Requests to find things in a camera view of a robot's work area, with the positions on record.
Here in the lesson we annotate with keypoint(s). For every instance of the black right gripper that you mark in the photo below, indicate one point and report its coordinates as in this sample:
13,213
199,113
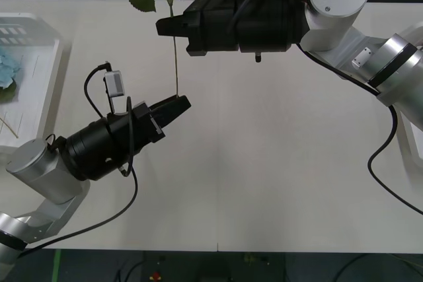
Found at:
211,26

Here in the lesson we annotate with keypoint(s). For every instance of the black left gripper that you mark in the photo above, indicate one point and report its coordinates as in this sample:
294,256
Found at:
138,130

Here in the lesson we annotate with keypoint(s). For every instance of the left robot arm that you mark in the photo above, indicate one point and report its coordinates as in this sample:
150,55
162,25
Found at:
33,163

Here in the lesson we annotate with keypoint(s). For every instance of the shallow white plastic box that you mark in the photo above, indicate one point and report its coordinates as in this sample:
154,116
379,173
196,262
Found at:
39,80
411,145

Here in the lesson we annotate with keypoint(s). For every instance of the thin pale yellow twig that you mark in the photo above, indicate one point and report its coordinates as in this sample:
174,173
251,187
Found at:
10,131

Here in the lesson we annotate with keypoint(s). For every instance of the left arm wrist camera box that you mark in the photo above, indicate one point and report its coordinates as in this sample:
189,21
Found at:
115,84

